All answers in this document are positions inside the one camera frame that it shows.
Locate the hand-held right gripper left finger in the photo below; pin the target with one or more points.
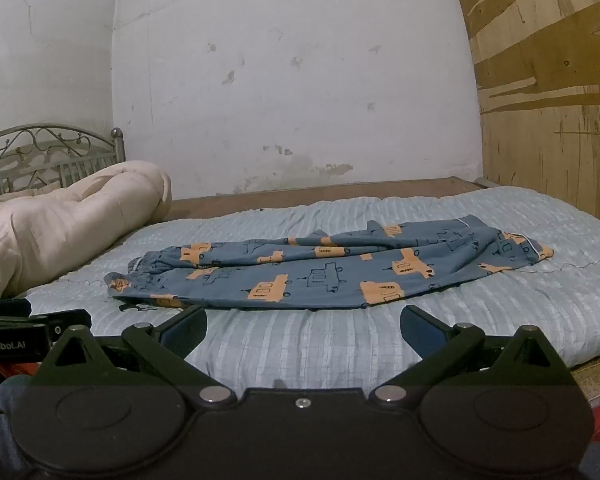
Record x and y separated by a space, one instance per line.
187 326

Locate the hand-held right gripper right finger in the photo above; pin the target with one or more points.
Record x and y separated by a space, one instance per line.
417 327

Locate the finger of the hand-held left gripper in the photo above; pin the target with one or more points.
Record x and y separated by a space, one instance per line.
5 307
72 320

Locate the blue pants with orange print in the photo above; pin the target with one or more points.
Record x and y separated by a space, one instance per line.
330 270

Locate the light blue bed quilt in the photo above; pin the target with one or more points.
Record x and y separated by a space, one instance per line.
330 342

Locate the rolled cream comforter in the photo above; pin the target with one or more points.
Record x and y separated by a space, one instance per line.
55 225

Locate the brown bed base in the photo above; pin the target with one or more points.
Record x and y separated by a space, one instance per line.
280 195

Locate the ornate metal headboard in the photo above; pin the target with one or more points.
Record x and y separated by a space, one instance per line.
118 147

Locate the plywood board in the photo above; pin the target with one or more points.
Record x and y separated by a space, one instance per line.
555 110

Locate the grey metal bed rail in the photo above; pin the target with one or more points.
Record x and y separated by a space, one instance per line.
484 182

